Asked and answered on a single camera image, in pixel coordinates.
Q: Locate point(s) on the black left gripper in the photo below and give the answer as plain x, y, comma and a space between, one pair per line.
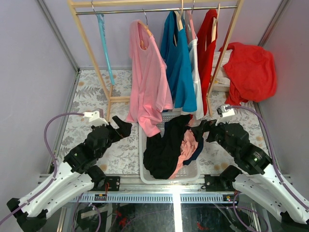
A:
124, 130

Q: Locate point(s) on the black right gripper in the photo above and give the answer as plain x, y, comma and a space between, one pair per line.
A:
206, 125

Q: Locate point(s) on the pink t shirt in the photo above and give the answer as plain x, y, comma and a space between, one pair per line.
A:
150, 92

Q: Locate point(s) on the orange hanger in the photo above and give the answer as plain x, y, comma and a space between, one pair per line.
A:
144, 26

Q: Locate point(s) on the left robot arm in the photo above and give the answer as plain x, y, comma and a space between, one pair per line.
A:
75, 174

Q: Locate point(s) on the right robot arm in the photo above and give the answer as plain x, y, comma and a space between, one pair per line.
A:
255, 175

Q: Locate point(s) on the teal t shirt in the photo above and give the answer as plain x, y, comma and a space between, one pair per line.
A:
174, 51

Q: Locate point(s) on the white t shirt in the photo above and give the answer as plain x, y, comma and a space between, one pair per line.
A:
192, 47

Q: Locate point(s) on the wooden hanger right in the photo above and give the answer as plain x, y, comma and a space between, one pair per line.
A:
214, 24

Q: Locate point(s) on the cream wooden hanger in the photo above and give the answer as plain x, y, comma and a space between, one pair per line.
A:
179, 24

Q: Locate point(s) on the red hanging t shirt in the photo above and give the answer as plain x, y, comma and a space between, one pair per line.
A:
205, 53

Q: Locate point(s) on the pink hanger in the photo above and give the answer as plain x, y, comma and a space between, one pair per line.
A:
190, 24

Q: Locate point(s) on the light blue hanger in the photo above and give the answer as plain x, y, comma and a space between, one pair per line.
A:
101, 26

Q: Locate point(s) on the peach garment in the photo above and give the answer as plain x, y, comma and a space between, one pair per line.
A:
187, 148

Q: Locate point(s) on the black garment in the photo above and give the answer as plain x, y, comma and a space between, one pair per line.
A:
162, 151

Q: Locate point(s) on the white laundry basket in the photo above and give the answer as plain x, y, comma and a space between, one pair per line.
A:
188, 173

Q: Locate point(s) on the white folded cloth stack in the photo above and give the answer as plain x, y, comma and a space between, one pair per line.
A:
222, 77

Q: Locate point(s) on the red cloth pile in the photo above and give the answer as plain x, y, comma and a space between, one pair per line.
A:
252, 74

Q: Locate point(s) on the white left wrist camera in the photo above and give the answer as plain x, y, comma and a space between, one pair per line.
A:
96, 118

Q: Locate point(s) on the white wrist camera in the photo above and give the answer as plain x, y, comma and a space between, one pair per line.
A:
226, 113
96, 118

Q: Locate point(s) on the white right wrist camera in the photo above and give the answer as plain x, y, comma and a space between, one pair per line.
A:
226, 113

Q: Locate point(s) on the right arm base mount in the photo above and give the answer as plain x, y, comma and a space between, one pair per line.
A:
213, 184

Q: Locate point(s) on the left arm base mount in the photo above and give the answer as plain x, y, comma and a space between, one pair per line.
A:
112, 183

